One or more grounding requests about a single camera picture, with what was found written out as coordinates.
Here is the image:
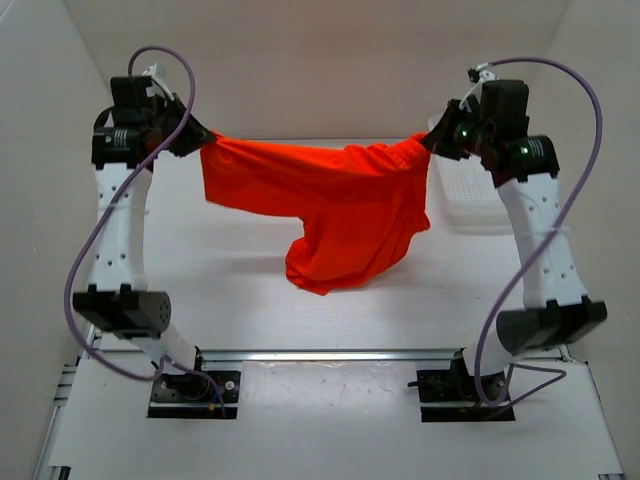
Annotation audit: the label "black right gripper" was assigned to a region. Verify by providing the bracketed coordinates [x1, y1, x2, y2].
[421, 99, 495, 161]

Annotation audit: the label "orange mesh shorts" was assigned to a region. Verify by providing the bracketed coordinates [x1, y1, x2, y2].
[200, 133, 431, 295]

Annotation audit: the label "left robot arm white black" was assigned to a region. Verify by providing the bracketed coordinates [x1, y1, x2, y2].
[72, 69, 215, 400]

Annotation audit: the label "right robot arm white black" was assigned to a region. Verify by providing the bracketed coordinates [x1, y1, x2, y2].
[422, 80, 607, 400]

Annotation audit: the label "white plastic basket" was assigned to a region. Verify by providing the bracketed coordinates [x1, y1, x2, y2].
[428, 115, 514, 234]

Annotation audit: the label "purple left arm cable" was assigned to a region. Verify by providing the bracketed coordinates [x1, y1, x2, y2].
[64, 45, 196, 384]

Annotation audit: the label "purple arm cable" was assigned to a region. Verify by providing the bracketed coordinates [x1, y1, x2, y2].
[64, 45, 196, 384]
[472, 57, 604, 421]

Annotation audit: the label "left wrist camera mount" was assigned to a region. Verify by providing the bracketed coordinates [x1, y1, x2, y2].
[142, 63, 175, 101]

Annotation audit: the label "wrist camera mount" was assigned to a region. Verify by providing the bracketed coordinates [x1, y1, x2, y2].
[142, 63, 175, 101]
[459, 63, 498, 113]

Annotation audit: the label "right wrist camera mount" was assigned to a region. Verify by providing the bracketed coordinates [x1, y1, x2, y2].
[459, 63, 498, 113]

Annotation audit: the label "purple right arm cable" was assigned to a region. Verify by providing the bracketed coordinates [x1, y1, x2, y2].
[472, 57, 604, 421]

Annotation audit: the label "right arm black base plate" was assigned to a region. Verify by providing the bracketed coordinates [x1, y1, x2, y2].
[407, 370, 516, 423]

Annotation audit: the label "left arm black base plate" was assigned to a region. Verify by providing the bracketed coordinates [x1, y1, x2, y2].
[147, 369, 241, 420]

